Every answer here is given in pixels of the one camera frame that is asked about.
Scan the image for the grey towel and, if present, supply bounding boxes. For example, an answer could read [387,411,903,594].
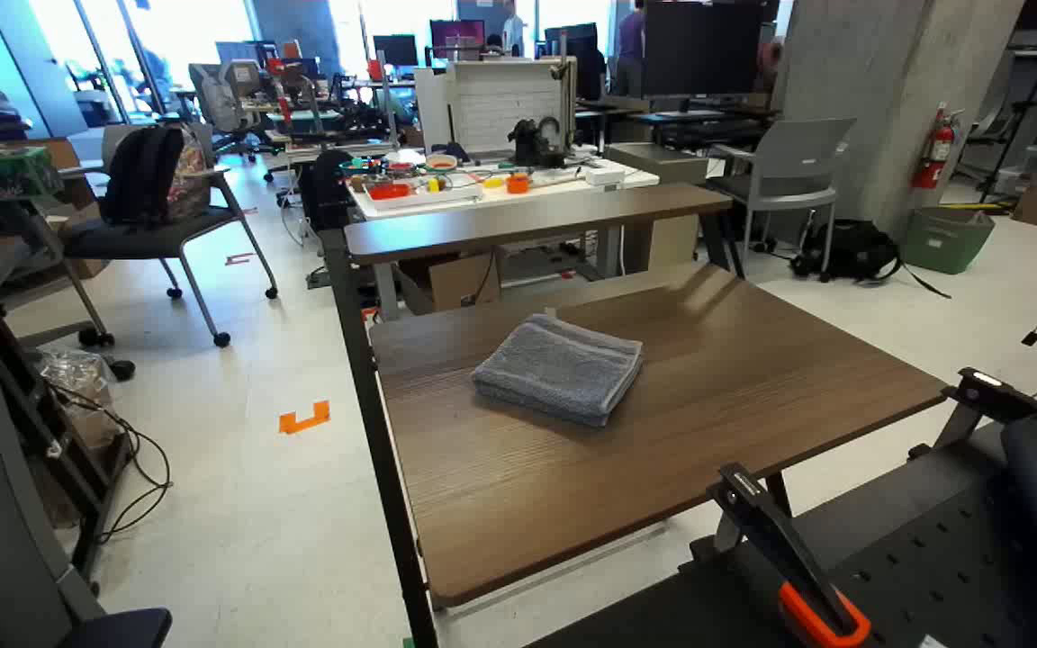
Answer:
[468,307,649,430]

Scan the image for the open cardboard box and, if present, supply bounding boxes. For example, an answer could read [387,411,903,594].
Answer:
[396,247,503,321]

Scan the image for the brown wooden desk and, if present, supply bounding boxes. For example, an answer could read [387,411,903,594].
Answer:
[342,180,741,315]

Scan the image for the white tray with colourful items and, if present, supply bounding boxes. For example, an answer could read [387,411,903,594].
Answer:
[346,146,663,224]

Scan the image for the black machine on desk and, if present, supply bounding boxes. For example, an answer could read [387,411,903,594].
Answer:
[503,111,573,174]

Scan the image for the white board panel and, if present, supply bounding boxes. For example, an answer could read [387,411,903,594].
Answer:
[444,52,583,157]

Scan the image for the orange tape floor marker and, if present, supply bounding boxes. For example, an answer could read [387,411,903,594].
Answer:
[276,399,335,440]

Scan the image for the computer monitor with pink screen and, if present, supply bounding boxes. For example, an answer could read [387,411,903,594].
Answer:
[424,14,495,64]

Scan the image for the small dark computer monitor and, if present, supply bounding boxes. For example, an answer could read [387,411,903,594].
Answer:
[370,31,424,70]

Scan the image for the person in purple shirt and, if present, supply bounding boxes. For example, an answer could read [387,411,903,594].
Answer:
[610,0,657,99]

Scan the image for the grey plastic chair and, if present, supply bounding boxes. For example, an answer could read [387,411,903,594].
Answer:
[711,114,862,279]

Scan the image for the large black screen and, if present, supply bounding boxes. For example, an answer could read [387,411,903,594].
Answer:
[640,0,777,99]

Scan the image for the black backpack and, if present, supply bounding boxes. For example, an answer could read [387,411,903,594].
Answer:
[789,216,906,286]

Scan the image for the grey swivel office chair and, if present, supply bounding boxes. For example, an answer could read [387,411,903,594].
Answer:
[185,56,268,157]

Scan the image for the black chair with jacket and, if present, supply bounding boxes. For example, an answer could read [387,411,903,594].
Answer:
[59,123,283,352]

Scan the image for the grey concrete pillar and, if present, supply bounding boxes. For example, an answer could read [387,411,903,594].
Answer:
[769,0,1031,231]

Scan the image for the green plastic bin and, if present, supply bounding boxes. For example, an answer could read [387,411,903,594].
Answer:
[898,200,1002,277]

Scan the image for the red fire extinguisher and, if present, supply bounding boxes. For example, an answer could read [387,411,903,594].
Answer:
[906,99,963,194]

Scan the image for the clear plastic bag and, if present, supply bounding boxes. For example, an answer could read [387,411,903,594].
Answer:
[34,345,115,412]

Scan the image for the black metal clamp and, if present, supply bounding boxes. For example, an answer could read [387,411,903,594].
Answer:
[906,363,1037,468]

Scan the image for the black metal equipment rack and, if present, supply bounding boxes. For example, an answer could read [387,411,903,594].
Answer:
[0,141,141,583]

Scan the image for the black metal table frame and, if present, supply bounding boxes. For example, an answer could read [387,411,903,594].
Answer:
[316,224,444,648]

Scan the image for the black clamp with orange handle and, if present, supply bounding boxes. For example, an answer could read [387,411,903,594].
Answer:
[706,459,877,648]

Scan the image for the black floor cable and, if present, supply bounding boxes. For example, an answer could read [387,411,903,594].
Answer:
[95,404,177,548]

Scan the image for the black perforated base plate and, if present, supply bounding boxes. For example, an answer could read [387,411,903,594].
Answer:
[528,418,1037,648]

